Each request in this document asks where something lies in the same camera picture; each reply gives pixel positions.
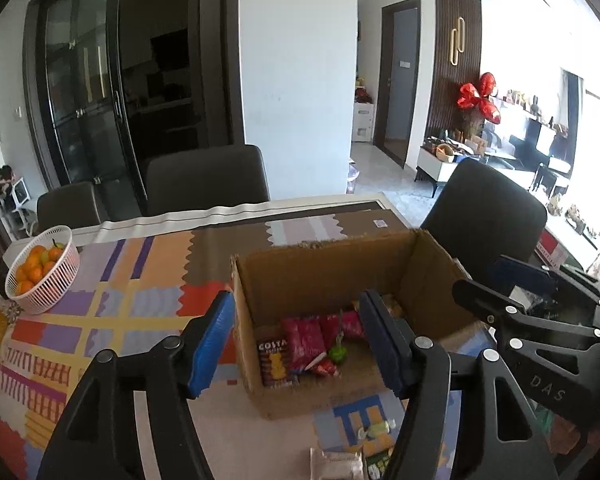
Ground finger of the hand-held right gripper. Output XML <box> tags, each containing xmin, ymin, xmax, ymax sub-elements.
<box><xmin>452</xmin><ymin>279</ymin><xmax>600</xmax><ymax>348</ymax></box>
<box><xmin>487</xmin><ymin>254</ymin><xmax>600</xmax><ymax>311</ymax></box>

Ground brown striped biscuit packet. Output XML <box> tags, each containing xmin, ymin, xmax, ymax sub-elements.
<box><xmin>256</xmin><ymin>336</ymin><xmax>299</xmax><ymax>387</ymax></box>

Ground white sideboard cabinet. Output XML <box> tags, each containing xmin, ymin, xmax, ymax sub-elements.
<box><xmin>416</xmin><ymin>144</ymin><xmax>486</xmax><ymax>198</ymax></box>

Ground green lollipop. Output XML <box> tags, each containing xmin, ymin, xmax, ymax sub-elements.
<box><xmin>329</xmin><ymin>310</ymin><xmax>348</xmax><ymax>364</ymax></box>

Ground black piano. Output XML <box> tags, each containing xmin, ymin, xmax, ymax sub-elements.
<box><xmin>507</xmin><ymin>117</ymin><xmax>573</xmax><ymax>191</ymax></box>

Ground colourful patterned table mat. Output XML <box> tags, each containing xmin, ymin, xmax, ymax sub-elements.
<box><xmin>0</xmin><ymin>209</ymin><xmax>481</xmax><ymax>480</ymax></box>

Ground dark interior door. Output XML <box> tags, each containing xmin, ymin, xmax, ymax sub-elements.
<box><xmin>374</xmin><ymin>0</ymin><xmax>422</xmax><ymax>167</ymax></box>

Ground gold wall ornament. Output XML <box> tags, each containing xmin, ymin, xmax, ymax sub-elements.
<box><xmin>449</xmin><ymin>17</ymin><xmax>467</xmax><ymax>67</ymax></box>

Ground pile of oranges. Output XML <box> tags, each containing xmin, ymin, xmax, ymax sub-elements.
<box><xmin>14</xmin><ymin>240</ymin><xmax>66</xmax><ymax>296</ymax></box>

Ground grey dining chair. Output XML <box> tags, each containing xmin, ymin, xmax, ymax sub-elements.
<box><xmin>420</xmin><ymin>159</ymin><xmax>549</xmax><ymax>283</ymax></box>
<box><xmin>36</xmin><ymin>182</ymin><xmax>104</xmax><ymax>235</ymax></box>
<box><xmin>145</xmin><ymin>144</ymin><xmax>272</xmax><ymax>217</ymax></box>

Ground red foil balloons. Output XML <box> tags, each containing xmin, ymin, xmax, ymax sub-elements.
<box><xmin>456</xmin><ymin>72</ymin><xmax>504</xmax><ymax>124</ymax></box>

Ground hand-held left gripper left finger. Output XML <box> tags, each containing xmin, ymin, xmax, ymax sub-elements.
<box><xmin>37</xmin><ymin>290</ymin><xmax>237</xmax><ymax>480</ymax></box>

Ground brown cardboard box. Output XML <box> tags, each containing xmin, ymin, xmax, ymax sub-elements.
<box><xmin>230</xmin><ymin>229</ymin><xmax>496</xmax><ymax>420</ymax></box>

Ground pale green wrapped candy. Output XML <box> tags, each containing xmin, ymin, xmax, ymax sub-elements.
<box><xmin>357</xmin><ymin>420</ymin><xmax>398</xmax><ymax>441</ymax></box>

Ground black glass sliding door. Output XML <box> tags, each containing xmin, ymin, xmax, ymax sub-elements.
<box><xmin>22</xmin><ymin>0</ymin><xmax>241</xmax><ymax>211</ymax></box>

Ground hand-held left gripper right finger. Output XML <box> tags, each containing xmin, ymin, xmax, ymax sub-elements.
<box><xmin>357</xmin><ymin>289</ymin><xmax>561</xmax><ymax>480</ymax></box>

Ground pale snack packet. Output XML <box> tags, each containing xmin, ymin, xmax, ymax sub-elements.
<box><xmin>309</xmin><ymin>449</ymin><xmax>367</xmax><ymax>480</ymax></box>

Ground white small shelf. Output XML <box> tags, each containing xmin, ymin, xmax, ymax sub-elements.
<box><xmin>0</xmin><ymin>175</ymin><xmax>33</xmax><ymax>233</ymax></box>

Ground dark red snack packet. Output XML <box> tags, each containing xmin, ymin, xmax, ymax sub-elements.
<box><xmin>322</xmin><ymin>311</ymin><xmax>367</xmax><ymax>342</ymax></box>

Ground magenta snack packet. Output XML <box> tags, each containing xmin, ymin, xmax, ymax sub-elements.
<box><xmin>281</xmin><ymin>317</ymin><xmax>327</xmax><ymax>372</ymax></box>

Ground small green candy packet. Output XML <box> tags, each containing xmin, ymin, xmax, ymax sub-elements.
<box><xmin>366</xmin><ymin>452</ymin><xmax>393</xmax><ymax>480</ymax></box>

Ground white plastic basket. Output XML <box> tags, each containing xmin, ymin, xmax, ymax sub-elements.
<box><xmin>4</xmin><ymin>226</ymin><xmax>81</xmax><ymax>316</ymax></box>

